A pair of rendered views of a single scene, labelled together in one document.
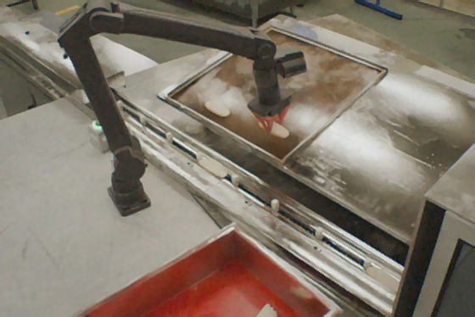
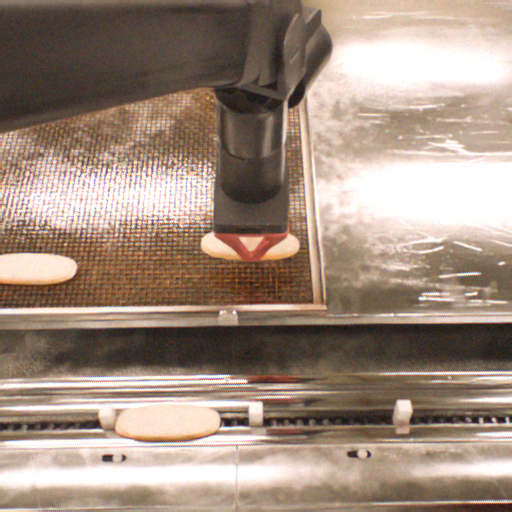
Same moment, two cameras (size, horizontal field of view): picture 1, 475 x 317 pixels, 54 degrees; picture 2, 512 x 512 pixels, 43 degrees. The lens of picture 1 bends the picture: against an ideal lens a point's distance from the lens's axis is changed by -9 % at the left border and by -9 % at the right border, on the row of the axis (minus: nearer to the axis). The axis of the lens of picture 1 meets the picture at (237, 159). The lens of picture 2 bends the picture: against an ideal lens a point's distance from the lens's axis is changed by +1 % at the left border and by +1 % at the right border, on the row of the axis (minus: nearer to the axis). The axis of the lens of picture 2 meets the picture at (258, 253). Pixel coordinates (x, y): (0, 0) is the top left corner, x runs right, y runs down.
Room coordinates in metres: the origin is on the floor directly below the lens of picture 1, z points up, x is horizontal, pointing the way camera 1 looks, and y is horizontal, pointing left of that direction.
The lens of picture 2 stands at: (0.80, 0.25, 1.41)
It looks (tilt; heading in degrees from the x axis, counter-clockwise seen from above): 46 degrees down; 310
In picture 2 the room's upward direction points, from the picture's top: straight up
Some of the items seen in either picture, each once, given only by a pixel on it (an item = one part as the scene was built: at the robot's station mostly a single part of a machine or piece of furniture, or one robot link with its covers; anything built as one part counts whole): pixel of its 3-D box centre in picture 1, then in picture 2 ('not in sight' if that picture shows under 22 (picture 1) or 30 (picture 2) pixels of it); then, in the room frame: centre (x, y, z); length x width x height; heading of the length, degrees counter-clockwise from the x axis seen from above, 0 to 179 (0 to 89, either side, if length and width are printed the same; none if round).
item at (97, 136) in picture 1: (105, 138); not in sight; (1.26, 0.40, 0.84); 0.08 x 0.08 x 0.11; 41
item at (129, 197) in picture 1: (126, 186); not in sight; (1.00, 0.29, 0.86); 0.12 x 0.09 x 0.08; 29
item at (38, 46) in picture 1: (36, 44); not in sight; (1.98, 0.85, 0.89); 1.25 x 0.18 x 0.09; 41
